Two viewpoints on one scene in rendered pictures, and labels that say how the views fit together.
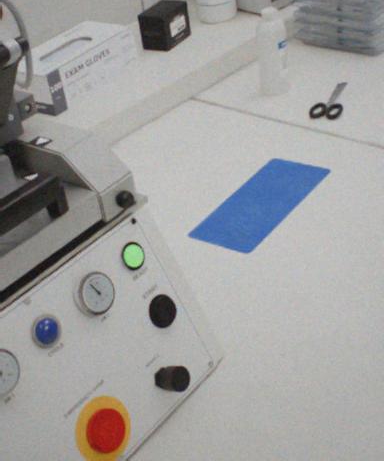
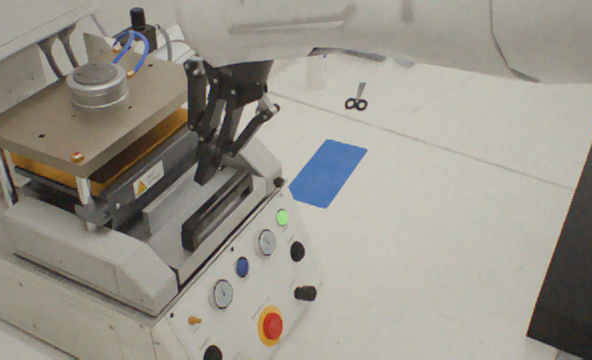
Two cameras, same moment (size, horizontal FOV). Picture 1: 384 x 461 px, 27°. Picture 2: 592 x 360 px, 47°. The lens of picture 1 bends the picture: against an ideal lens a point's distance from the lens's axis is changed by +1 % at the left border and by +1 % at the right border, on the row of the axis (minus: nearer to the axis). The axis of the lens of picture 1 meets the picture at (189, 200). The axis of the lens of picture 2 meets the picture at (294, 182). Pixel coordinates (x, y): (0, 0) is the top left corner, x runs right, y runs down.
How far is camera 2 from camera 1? 0.37 m
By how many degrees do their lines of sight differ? 13
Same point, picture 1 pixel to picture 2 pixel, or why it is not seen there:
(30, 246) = (235, 215)
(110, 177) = (271, 168)
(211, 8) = not seen: hidden behind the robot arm
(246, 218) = (318, 183)
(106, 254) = (268, 217)
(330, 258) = (379, 212)
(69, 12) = (157, 15)
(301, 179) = (349, 155)
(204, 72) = not seen: hidden behind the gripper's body
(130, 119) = not seen: hidden behind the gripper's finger
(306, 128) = (344, 116)
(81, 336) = (258, 269)
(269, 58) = (316, 64)
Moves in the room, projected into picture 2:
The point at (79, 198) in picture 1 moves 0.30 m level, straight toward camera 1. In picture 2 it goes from (256, 183) to (348, 325)
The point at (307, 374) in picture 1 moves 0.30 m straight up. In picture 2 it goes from (380, 287) to (395, 137)
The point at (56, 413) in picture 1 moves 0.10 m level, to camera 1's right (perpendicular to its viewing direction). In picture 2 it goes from (248, 317) to (314, 304)
